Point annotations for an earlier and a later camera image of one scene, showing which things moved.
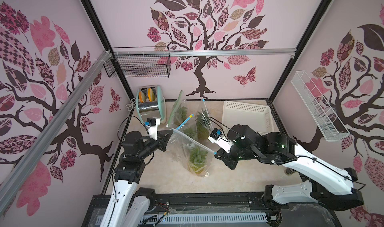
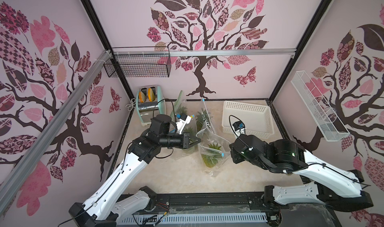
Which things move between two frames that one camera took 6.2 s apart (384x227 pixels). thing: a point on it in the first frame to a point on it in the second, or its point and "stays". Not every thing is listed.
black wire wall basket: [140, 62] stays
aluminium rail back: [205, 52] stays
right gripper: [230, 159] to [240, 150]
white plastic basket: [257, 117] stays
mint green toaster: [151, 103] stays
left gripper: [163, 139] to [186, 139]
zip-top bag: [197, 157] to [213, 150]
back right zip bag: [203, 122] stays
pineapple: [197, 158] to [210, 156]
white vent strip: [199, 219] stays
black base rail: [299, 216] stays
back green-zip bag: [180, 113] stays
